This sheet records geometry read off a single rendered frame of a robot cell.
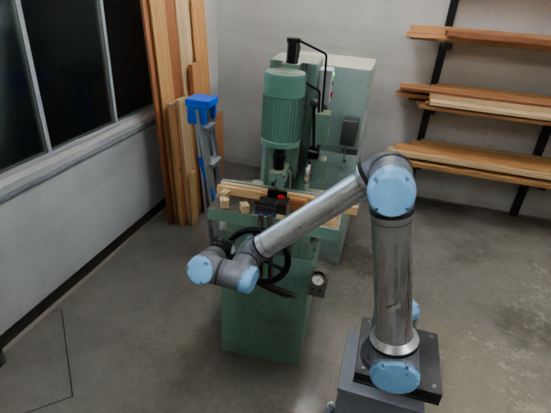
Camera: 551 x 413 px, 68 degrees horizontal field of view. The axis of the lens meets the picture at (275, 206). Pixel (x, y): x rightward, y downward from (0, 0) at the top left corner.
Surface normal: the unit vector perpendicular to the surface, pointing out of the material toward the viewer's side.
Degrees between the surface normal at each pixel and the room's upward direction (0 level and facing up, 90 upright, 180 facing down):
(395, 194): 82
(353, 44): 90
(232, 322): 90
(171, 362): 0
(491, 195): 90
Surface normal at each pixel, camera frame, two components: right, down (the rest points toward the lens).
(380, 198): -0.25, 0.32
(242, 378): 0.07, -0.87
